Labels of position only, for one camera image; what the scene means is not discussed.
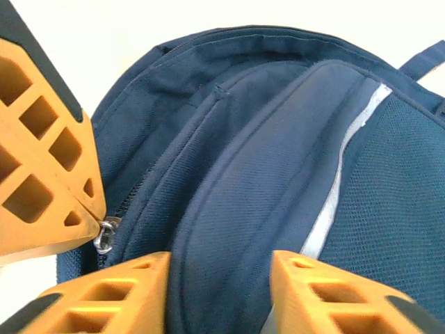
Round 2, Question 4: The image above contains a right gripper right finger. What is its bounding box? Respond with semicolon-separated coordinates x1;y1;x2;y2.
273;249;445;334

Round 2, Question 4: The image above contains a navy blue backpack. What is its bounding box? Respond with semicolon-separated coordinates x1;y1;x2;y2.
55;24;445;334

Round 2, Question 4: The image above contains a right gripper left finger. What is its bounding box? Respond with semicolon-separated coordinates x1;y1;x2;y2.
0;251;172;334

